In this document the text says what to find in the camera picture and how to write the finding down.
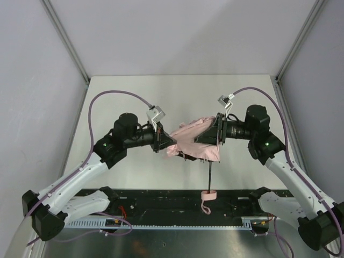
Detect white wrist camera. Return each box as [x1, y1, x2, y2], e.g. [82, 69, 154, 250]
[146, 106, 166, 131]
[218, 94, 234, 116]

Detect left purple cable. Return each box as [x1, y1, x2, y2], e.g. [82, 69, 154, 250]
[25, 90, 154, 247]

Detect aluminium frame post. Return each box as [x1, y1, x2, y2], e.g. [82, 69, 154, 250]
[40, 0, 90, 85]
[274, 0, 329, 81]

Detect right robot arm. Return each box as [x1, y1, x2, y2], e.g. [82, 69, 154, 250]
[195, 105, 343, 250]

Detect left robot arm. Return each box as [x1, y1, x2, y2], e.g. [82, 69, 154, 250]
[21, 107, 176, 241]

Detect right aluminium frame post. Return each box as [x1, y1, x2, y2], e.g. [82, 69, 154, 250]
[274, 0, 329, 81]

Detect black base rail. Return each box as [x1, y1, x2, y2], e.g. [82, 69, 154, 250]
[77, 189, 283, 226]

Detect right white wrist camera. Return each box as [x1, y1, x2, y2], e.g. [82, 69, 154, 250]
[218, 94, 234, 116]

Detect white slotted cable duct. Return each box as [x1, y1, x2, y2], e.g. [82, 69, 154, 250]
[65, 217, 267, 231]

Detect pink folding umbrella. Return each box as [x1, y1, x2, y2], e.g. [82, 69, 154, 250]
[164, 116, 221, 216]

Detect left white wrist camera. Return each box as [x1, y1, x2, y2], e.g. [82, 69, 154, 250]
[146, 106, 166, 131]

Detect left aluminium frame post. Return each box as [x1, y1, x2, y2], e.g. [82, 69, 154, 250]
[40, 0, 90, 85]

